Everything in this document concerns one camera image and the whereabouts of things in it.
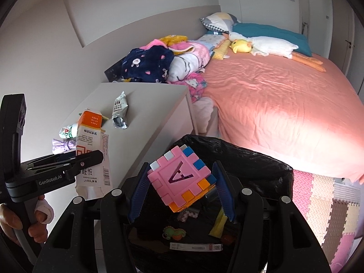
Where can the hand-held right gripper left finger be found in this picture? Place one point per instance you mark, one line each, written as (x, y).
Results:
(138, 199)

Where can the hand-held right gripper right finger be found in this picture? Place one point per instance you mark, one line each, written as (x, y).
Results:
(224, 190)

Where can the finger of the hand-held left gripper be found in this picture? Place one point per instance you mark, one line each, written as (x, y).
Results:
(86, 159)
(64, 157)

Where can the orange and white carton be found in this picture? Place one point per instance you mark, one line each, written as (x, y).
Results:
(91, 136)

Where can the yellow snack packet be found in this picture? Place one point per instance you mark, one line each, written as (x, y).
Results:
(217, 224)

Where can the white corner guard with tape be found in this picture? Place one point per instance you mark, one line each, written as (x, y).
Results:
(189, 213)

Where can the black trash bag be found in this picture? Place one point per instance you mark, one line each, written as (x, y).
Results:
(256, 159)

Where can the pink puzzle cube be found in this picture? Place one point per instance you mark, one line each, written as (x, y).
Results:
(176, 176)

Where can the green and orange toy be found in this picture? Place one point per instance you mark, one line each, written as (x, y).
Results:
(170, 231)

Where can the long white cardboard box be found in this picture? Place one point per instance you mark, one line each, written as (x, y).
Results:
(193, 246)

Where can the person's left hand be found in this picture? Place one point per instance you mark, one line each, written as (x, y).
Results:
(10, 221)

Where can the purple plastic bag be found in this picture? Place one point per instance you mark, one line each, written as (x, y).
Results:
(61, 144)

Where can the white and green packet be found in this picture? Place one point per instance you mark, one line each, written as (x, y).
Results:
(68, 132)

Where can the silver snack wrapper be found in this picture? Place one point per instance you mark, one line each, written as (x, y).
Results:
(118, 108)

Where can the pale pink hanging cloth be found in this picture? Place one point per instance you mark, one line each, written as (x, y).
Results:
(203, 113)

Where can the black panel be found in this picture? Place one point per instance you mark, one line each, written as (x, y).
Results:
(113, 71)

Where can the foam puzzle floor mat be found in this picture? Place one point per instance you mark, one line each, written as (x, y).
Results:
(321, 204)

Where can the bed with pink sheet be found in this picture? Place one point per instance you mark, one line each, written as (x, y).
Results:
(270, 99)

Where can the pink floral cloth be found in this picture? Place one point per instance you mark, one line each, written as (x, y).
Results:
(196, 86)

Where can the navy bunny print blanket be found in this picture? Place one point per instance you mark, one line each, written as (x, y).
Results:
(148, 62)

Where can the pink white cartoon blanket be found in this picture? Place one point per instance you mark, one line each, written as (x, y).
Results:
(182, 65)

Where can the bright pink fleece cloth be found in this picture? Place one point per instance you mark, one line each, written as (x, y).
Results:
(155, 44)

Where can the yellow duck plush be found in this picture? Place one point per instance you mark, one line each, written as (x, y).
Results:
(240, 45)

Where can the white patterned pillow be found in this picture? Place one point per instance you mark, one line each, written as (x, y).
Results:
(209, 38)

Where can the white goose plush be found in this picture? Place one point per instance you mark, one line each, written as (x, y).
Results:
(273, 44)

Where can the patchwork pillow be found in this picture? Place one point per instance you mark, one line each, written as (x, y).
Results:
(219, 20)

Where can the white wardrobe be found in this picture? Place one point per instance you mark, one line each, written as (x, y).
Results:
(318, 5)

